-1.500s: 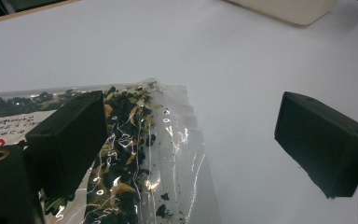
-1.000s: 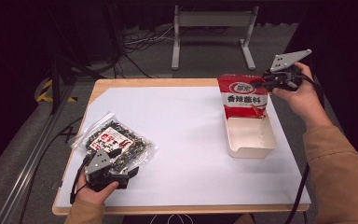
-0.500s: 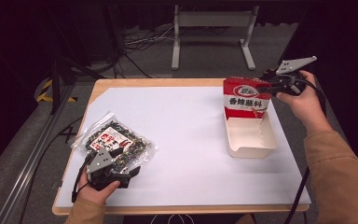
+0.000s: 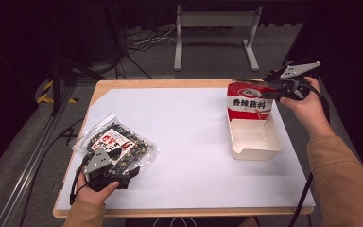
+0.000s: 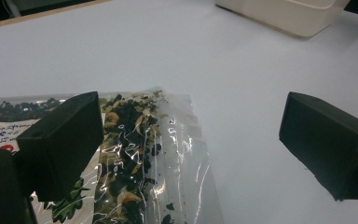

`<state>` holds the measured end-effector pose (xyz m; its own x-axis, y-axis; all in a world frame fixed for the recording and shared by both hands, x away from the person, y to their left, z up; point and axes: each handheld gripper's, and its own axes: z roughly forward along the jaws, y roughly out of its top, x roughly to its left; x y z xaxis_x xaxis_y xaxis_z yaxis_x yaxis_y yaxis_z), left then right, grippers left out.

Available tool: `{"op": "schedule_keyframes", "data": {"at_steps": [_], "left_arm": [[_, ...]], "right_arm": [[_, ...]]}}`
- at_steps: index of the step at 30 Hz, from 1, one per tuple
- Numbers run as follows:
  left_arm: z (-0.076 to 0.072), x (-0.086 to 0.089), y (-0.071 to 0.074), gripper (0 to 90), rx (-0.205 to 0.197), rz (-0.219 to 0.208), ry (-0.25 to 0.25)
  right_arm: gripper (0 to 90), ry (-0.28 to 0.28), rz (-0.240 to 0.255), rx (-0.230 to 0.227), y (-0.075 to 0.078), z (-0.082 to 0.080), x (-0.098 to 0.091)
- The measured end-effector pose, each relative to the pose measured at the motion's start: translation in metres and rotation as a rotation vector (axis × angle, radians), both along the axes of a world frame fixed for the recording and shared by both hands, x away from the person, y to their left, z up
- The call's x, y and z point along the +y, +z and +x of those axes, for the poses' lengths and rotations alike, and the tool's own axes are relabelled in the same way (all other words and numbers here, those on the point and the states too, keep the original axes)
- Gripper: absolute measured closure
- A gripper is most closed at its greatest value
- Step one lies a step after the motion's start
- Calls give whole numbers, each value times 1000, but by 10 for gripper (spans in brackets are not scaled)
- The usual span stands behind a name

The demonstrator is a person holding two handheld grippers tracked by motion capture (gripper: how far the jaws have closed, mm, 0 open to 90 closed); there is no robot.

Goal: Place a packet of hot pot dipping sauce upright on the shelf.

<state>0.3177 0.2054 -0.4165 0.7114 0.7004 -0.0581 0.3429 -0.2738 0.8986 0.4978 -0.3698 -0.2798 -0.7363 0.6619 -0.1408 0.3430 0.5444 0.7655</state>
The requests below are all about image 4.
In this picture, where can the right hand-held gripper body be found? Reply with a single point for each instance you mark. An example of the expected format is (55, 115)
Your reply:
(296, 71)

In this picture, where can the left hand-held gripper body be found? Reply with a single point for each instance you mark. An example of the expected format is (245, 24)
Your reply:
(98, 162)

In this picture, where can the clear dried seaweed packet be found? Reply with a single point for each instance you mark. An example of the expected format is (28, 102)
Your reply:
(129, 151)

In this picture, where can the red sauce packet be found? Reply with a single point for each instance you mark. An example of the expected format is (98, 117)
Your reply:
(249, 104)

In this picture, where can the white divided container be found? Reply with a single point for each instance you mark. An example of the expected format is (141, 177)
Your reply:
(255, 142)

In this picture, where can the person's left hand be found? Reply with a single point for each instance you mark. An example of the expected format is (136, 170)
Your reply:
(93, 196)

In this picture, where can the person's right hand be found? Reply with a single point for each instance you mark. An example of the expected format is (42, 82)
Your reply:
(312, 110)

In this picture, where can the white table sheet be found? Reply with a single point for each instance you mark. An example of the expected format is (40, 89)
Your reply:
(186, 126)

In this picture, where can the white metal stand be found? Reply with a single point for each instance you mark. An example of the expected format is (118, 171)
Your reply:
(216, 19)

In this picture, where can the black metal stand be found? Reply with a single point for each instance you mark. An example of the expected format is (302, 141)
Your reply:
(56, 85)

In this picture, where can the yellow and black striped tape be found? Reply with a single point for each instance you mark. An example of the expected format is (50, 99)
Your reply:
(45, 91)

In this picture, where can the aluminium rail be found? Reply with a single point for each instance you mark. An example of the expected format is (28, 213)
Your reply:
(28, 167)

